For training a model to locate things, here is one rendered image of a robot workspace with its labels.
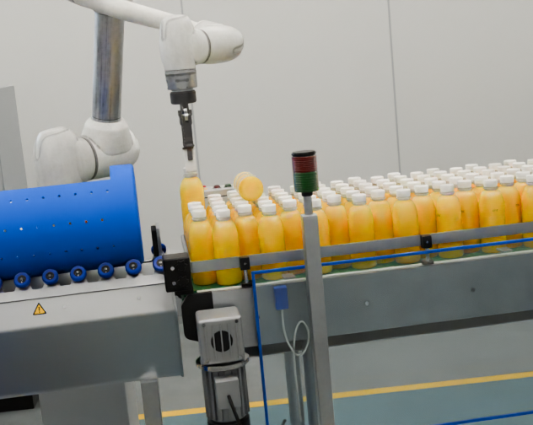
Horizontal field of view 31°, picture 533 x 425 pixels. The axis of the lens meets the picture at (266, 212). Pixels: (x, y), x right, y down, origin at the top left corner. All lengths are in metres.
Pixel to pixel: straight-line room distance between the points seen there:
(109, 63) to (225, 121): 2.22
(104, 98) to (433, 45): 2.68
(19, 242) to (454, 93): 3.50
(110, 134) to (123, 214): 0.80
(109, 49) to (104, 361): 1.11
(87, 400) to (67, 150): 0.85
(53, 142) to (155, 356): 0.91
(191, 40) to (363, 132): 2.89
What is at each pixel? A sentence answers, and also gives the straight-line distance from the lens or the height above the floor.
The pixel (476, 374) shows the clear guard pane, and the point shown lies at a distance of 2.75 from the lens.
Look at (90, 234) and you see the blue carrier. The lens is 2.62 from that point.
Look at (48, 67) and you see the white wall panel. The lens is 5.53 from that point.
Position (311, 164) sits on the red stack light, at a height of 1.23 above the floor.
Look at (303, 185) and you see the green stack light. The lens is 2.38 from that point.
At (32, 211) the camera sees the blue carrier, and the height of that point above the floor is 1.15.
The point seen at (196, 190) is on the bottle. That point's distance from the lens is 2.81.
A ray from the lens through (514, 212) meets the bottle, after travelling 2.80.
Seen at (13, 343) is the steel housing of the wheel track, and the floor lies 0.80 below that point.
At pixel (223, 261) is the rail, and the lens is 2.57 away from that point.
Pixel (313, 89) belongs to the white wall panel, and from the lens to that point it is 5.50.
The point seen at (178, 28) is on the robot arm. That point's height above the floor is 1.60.
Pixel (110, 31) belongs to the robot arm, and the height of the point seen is 1.62.
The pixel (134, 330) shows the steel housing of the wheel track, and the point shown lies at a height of 0.79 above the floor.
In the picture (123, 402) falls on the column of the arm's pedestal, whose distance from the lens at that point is 3.39.
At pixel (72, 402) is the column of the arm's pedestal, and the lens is 3.41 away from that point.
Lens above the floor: 1.53
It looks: 10 degrees down
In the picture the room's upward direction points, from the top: 5 degrees counter-clockwise
